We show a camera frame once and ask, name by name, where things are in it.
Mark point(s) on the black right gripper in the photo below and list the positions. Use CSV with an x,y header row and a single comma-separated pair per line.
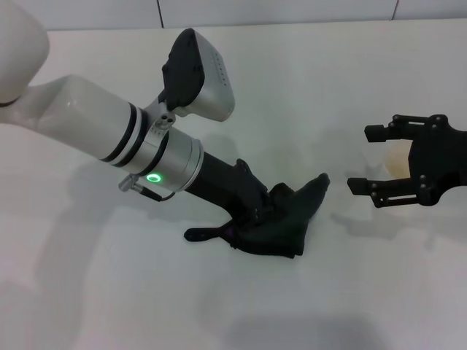
x,y
438,160

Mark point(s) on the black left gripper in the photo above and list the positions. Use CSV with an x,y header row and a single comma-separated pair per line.
x,y
226,186

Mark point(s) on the white paper cup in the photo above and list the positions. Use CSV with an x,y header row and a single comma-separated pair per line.
x,y
397,160

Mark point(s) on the dark blue rag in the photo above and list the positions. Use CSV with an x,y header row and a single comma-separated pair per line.
x,y
292,226

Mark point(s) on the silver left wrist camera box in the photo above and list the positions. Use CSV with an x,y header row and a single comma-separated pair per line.
x,y
215,91

